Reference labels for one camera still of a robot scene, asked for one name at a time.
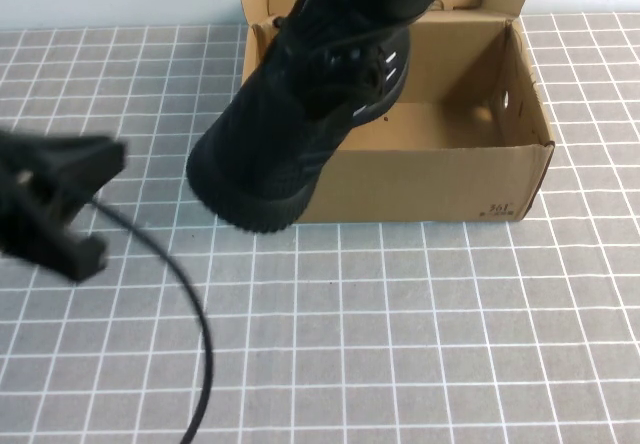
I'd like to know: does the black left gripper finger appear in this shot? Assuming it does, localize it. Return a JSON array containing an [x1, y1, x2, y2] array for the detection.
[[0, 130, 127, 223], [0, 198, 109, 283]]

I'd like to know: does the black knit sneaker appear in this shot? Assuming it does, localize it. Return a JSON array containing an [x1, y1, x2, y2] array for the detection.
[[185, 0, 412, 236]]

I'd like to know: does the brown cardboard shoe box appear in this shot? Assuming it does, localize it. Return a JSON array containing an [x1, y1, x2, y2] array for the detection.
[[234, 0, 557, 225]]

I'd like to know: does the grey grid tablecloth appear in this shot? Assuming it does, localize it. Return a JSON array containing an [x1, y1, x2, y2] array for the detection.
[[0, 12, 640, 444]]

